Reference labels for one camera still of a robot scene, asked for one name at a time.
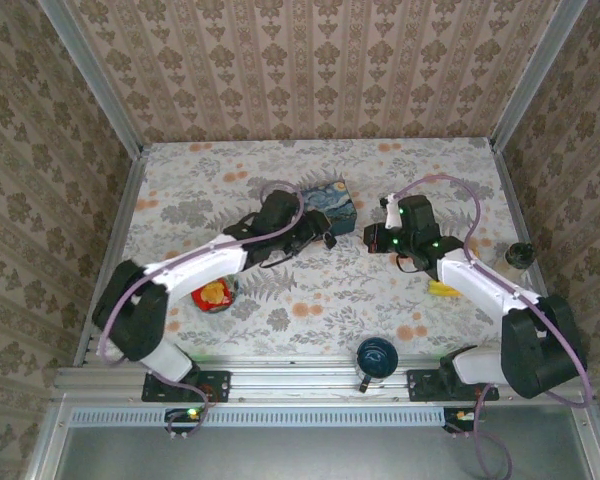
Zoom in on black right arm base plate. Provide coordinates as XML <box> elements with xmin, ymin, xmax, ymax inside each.
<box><xmin>405</xmin><ymin>368</ymin><xmax>501</xmax><ymax>403</ymax></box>

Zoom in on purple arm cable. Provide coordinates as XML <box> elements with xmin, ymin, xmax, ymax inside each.
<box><xmin>385</xmin><ymin>174</ymin><xmax>595</xmax><ymax>480</ymax></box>
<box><xmin>96</xmin><ymin>180</ymin><xmax>307</xmax><ymax>441</ymax></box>

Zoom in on red snack bowl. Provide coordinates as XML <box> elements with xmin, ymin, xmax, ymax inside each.
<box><xmin>190</xmin><ymin>275</ymin><xmax>241</xmax><ymax>314</ymax></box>

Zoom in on starry night print box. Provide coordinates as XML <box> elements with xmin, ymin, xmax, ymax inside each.
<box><xmin>299</xmin><ymin>178</ymin><xmax>358</xmax><ymax>236</ymax></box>

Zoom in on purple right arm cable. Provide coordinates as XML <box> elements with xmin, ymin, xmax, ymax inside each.
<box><xmin>385</xmin><ymin>174</ymin><xmax>595</xmax><ymax>480</ymax></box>

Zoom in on yellow banana toy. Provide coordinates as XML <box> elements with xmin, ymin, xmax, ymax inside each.
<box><xmin>426</xmin><ymin>279</ymin><xmax>462</xmax><ymax>299</ymax></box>

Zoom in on grey slotted cable duct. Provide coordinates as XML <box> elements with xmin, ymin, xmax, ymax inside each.
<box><xmin>68</xmin><ymin>406</ymin><xmax>447</xmax><ymax>429</ymax></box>

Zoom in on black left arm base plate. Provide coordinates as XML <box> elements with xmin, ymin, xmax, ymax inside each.
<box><xmin>141</xmin><ymin>368</ymin><xmax>233</xmax><ymax>404</ymax></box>

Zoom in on aluminium table frame rail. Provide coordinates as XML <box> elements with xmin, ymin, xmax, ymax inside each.
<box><xmin>53</xmin><ymin>354</ymin><xmax>597</xmax><ymax>405</ymax></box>

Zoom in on dark blue mug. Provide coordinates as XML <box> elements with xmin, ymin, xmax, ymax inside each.
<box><xmin>355</xmin><ymin>336</ymin><xmax>400</xmax><ymax>394</ymax></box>

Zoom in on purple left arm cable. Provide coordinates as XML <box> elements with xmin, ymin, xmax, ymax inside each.
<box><xmin>96</xmin><ymin>180</ymin><xmax>307</xmax><ymax>441</ymax></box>

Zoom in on aluminium frame post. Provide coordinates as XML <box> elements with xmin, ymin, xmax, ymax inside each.
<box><xmin>36</xmin><ymin>0</ymin><xmax>147</xmax><ymax>157</ymax></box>
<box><xmin>489</xmin><ymin>0</ymin><xmax>590</xmax><ymax>151</ymax></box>

